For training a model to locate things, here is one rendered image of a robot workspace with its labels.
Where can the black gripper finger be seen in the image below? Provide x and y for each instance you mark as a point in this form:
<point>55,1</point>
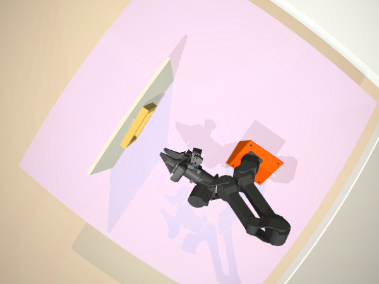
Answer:
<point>173,154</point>
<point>170,162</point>

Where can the wooden picture frame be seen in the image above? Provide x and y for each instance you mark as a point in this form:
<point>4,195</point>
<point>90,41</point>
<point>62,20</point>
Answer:
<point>138,124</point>

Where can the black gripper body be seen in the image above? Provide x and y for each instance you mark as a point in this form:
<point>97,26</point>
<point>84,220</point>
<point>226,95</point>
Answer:
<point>183,170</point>

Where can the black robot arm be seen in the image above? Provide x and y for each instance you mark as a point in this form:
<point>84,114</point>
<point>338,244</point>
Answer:
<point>276,227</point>

